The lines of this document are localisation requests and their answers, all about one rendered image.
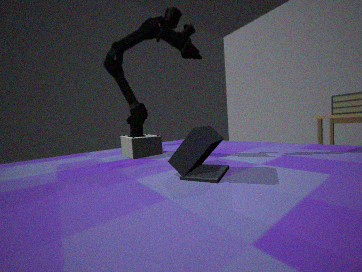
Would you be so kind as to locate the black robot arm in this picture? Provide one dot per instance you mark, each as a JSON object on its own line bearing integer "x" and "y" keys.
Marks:
{"x": 149, "y": 29}

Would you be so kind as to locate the grey square panel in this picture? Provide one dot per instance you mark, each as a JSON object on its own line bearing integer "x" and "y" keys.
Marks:
{"x": 193, "y": 151}

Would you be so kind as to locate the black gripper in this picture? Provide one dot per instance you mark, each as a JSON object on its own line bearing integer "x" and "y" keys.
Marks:
{"x": 187, "y": 49}

